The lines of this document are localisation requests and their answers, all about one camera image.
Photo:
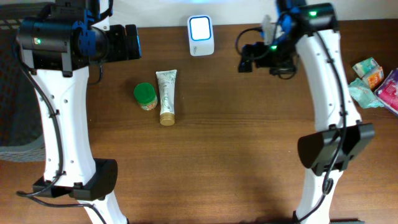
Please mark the red purple tissue pack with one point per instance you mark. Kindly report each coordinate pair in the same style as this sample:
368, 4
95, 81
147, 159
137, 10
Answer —
386, 93

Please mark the grey plastic mesh basket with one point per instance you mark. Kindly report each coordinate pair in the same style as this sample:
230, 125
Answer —
22, 138

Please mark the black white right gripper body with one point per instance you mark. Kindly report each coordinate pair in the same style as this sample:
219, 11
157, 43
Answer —
245, 59

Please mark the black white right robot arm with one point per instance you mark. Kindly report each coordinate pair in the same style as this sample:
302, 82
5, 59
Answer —
308, 34

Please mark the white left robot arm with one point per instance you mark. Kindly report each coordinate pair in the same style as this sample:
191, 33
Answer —
54, 50

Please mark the green lid jar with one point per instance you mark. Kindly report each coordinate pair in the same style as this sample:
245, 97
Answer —
145, 96

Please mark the teal tissue packet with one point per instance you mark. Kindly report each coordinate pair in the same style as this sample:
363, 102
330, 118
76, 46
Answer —
364, 67

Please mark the orange tissue packet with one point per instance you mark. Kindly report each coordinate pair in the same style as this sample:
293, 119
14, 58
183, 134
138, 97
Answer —
374, 77

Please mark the white tube gold cap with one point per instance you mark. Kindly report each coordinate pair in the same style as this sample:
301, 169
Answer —
166, 83

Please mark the teal toilet tissue wipes pack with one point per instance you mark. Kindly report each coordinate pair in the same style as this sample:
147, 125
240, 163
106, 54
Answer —
363, 95

